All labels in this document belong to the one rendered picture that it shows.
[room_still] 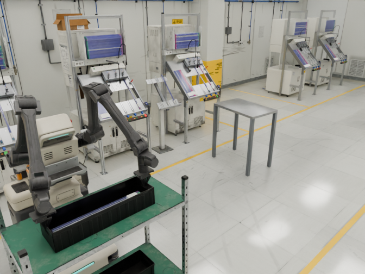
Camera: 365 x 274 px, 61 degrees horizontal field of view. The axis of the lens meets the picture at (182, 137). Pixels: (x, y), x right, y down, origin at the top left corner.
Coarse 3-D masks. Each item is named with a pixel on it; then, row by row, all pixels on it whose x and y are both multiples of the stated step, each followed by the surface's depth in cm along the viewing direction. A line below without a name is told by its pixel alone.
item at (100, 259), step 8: (104, 248) 237; (112, 248) 239; (96, 256) 231; (104, 256) 234; (112, 256) 241; (80, 264) 223; (88, 264) 226; (96, 264) 230; (104, 264) 236; (64, 272) 216; (72, 272) 218; (80, 272) 222; (88, 272) 227
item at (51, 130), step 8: (40, 120) 180; (48, 120) 182; (56, 120) 184; (64, 120) 187; (40, 128) 178; (48, 128) 180; (56, 128) 182; (64, 128) 184; (72, 128) 187; (40, 136) 177; (48, 136) 177; (56, 136) 182; (64, 136) 187; (72, 136) 193; (40, 144) 180; (48, 144) 185
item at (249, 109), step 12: (216, 108) 413; (228, 108) 391; (240, 108) 391; (252, 108) 390; (264, 108) 390; (216, 120) 420; (252, 120) 362; (216, 132) 428; (252, 132) 368; (252, 144) 376
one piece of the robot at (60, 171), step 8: (64, 160) 194; (72, 160) 198; (48, 168) 188; (56, 168) 192; (64, 168) 195; (72, 168) 198; (80, 168) 197; (48, 176) 188; (56, 176) 188; (64, 176) 188; (48, 192) 185
